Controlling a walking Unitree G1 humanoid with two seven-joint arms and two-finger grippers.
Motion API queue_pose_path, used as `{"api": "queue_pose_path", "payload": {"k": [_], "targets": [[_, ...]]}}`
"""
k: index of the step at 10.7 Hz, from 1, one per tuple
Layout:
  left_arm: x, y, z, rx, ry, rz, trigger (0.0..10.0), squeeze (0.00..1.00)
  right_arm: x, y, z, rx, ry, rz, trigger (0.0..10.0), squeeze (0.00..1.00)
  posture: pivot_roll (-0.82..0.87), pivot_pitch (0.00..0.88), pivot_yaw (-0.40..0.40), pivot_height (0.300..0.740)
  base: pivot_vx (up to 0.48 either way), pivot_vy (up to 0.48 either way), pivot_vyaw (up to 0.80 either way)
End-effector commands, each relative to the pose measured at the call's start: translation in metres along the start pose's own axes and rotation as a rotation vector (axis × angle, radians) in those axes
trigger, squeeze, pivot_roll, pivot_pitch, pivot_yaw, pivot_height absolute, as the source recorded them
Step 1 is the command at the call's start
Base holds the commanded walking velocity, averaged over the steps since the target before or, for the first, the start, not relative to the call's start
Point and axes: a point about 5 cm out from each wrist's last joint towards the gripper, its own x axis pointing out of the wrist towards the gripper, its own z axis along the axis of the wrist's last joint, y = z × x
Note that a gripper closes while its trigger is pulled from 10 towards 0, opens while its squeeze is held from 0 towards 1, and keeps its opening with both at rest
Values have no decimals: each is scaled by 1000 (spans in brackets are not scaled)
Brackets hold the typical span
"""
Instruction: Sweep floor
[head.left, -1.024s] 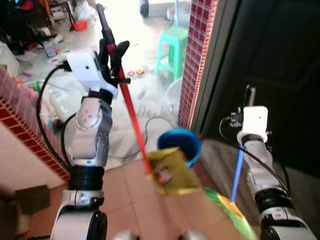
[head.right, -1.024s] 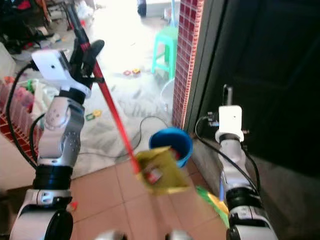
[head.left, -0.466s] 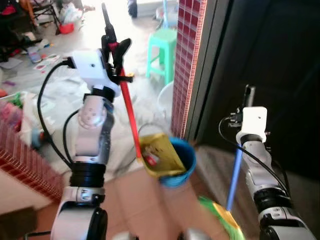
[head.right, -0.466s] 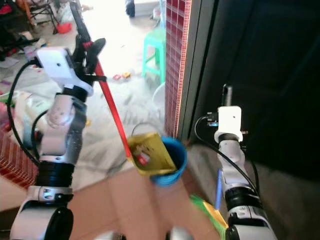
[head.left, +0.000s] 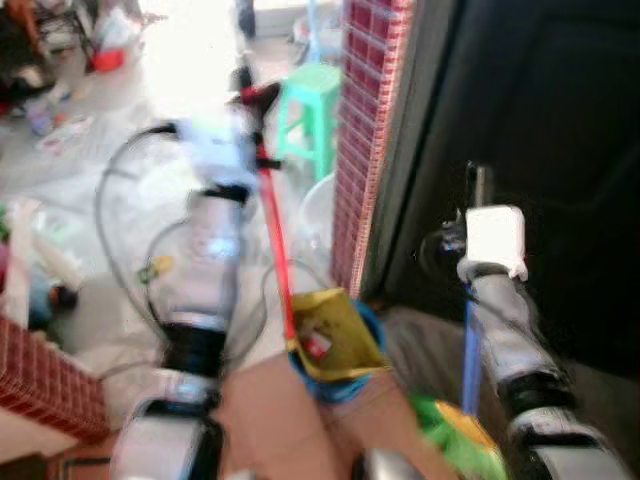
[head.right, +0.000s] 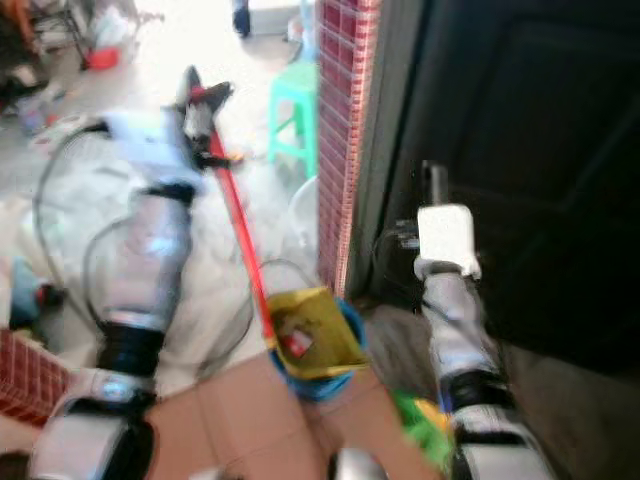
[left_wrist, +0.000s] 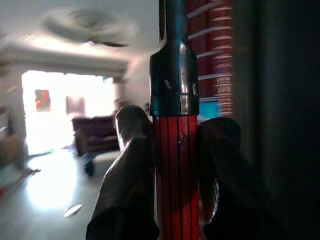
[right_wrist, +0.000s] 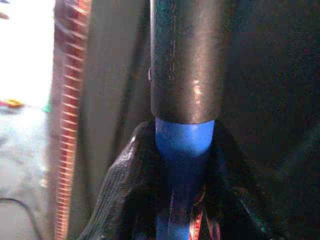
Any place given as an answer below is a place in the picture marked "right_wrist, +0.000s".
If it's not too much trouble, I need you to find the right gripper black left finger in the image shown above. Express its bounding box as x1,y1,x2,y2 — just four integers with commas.
79,121,174,240

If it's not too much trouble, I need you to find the orange printed strap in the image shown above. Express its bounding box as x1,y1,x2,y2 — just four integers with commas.
188,186,209,240

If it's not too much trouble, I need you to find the black floor cable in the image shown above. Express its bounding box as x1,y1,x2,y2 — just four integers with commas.
0,197,45,240

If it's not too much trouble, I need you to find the dark wooden door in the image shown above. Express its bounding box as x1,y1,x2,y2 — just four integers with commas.
84,0,320,240

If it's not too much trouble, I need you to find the green broom with blue handle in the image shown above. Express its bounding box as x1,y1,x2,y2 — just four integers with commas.
149,0,225,240

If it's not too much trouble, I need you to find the green plastic stool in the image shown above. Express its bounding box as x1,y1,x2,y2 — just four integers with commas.
39,101,55,114

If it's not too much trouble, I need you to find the red and yellow toy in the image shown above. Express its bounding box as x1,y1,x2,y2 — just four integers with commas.
0,98,26,109

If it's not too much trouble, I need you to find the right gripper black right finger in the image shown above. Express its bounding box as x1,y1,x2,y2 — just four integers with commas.
201,121,276,240

